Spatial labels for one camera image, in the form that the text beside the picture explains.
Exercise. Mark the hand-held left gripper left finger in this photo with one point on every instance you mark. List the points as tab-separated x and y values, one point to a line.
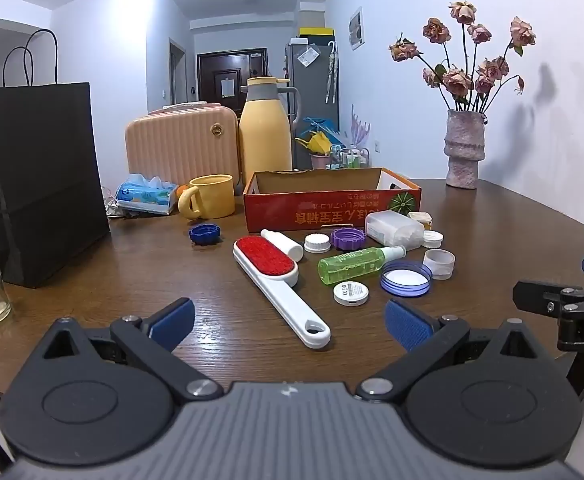
171	322

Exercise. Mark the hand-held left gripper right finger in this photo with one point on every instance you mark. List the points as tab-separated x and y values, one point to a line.
407	322

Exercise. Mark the blue rimmed round lid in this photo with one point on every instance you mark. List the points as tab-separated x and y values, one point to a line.
406	280

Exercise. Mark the white round disc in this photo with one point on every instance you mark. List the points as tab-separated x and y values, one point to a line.
351	293

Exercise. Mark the white round jar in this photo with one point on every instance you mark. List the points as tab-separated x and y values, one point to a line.
439	265

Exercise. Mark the green spray bottle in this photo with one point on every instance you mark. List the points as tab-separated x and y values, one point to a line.
352	265

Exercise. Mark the small white cap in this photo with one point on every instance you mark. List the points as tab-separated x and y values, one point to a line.
433	239

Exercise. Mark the blue ridged bottle cap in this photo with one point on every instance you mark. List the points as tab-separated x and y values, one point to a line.
204	235

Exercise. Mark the translucent plastic container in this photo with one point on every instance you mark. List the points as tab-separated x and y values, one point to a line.
392	230

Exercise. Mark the purple ridged bottle cap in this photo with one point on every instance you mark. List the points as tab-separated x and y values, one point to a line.
348	239

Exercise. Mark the red and white lint brush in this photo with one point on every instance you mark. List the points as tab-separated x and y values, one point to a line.
282	285

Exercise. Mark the white ridged screw cap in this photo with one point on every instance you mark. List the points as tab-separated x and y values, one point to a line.
317	243

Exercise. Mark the white spray bottle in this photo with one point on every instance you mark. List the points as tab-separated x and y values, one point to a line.
284	246

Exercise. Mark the red cardboard box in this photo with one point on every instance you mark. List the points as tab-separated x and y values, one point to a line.
332	205

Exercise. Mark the blue tissue pack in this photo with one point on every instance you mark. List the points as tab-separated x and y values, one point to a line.
144	197

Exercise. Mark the yellow mug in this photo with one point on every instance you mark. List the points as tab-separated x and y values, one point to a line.
214	197

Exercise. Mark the small orange fruit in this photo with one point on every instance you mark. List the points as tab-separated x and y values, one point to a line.
185	190

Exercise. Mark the pink ceramic vase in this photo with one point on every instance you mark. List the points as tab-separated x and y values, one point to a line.
464	150

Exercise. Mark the pink ribbed suitcase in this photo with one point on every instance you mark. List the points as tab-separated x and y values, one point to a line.
171	145

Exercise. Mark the pink bucket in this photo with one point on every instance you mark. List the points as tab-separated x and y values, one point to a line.
319	161

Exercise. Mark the black paper bag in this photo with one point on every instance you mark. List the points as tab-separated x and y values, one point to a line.
41	185

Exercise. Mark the yellow thermos jug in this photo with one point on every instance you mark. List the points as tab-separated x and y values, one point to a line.
264	135

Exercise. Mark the dried pink roses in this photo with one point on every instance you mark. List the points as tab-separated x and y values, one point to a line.
457	80

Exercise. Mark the white paper on door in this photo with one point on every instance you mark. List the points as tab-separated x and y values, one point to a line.
226	88

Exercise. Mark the dark brown door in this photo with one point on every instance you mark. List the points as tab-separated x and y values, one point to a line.
211	80

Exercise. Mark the grey side doorway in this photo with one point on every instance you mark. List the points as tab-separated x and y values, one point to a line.
176	72

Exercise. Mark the grey refrigerator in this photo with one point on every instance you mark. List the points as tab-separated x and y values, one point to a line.
312	90

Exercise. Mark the hanging folded umbrella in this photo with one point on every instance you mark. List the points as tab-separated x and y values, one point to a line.
332	75

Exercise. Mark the plastic bag on refrigerator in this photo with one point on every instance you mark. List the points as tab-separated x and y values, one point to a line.
308	55

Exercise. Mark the yellow and black box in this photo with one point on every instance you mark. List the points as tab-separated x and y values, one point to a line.
316	32

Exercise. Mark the purple flower wall sticker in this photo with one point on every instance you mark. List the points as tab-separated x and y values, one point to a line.
361	127

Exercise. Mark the wall picture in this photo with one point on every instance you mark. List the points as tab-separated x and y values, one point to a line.
356	27

